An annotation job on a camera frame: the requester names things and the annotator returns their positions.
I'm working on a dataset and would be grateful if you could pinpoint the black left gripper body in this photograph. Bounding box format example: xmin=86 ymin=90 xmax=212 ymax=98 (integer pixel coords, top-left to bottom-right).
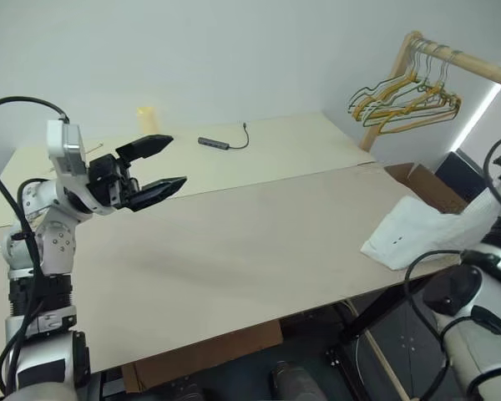
xmin=85 ymin=153 xmax=141 ymax=211

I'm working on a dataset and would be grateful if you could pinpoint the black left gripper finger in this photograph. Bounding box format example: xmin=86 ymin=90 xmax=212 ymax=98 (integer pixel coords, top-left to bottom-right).
xmin=127 ymin=175 xmax=188 ymax=213
xmin=115 ymin=134 xmax=174 ymax=162

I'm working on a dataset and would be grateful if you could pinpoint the white cloth garment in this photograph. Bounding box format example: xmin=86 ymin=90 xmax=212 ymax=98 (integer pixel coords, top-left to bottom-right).
xmin=360 ymin=190 xmax=501 ymax=271

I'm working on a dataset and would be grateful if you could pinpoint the grey USB hub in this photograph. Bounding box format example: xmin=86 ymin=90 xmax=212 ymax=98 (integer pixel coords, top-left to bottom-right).
xmin=197 ymin=135 xmax=230 ymax=148

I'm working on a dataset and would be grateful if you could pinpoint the dark rounded shape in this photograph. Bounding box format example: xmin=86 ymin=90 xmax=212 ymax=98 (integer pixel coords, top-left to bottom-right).
xmin=269 ymin=361 xmax=325 ymax=401

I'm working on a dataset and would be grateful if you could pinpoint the pale wooden rod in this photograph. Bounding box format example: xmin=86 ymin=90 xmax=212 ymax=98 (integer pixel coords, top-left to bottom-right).
xmin=344 ymin=299 xmax=411 ymax=401

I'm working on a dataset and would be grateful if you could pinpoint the open brown cardboard box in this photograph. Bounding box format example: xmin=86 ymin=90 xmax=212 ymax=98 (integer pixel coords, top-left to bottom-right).
xmin=383 ymin=162 xmax=471 ymax=216

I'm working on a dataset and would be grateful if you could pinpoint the black case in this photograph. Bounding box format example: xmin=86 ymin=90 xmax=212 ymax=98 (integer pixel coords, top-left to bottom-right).
xmin=433 ymin=150 xmax=492 ymax=204

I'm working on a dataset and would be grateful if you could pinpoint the white light strip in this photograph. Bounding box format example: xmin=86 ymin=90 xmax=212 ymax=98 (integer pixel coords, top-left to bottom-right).
xmin=450 ymin=58 xmax=501 ymax=151

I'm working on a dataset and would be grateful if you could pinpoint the wooden clothes rack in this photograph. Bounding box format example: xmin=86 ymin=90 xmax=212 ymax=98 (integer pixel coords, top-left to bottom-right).
xmin=358 ymin=30 xmax=501 ymax=151

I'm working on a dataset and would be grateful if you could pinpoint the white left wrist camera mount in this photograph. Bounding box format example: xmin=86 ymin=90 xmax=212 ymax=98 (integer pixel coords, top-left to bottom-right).
xmin=46 ymin=119 xmax=89 ymax=181

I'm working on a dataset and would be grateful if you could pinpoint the black USB hub cable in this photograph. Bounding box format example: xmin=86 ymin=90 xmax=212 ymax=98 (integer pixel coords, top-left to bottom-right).
xmin=228 ymin=121 xmax=251 ymax=150

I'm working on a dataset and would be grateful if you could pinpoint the green wire hanger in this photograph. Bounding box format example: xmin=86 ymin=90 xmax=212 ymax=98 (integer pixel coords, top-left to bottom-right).
xmin=362 ymin=53 xmax=460 ymax=129
xmin=348 ymin=39 xmax=433 ymax=116

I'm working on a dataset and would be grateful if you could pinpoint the black table frame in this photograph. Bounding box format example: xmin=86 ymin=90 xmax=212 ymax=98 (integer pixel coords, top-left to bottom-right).
xmin=325 ymin=275 xmax=433 ymax=368

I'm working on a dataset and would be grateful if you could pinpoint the yellow wire hanger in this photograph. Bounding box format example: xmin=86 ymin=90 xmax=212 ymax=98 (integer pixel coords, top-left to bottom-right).
xmin=352 ymin=41 xmax=443 ymax=122
xmin=361 ymin=49 xmax=463 ymax=135

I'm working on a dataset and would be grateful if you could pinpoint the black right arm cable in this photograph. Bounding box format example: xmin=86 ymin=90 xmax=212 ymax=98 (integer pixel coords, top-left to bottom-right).
xmin=403 ymin=132 xmax=501 ymax=401

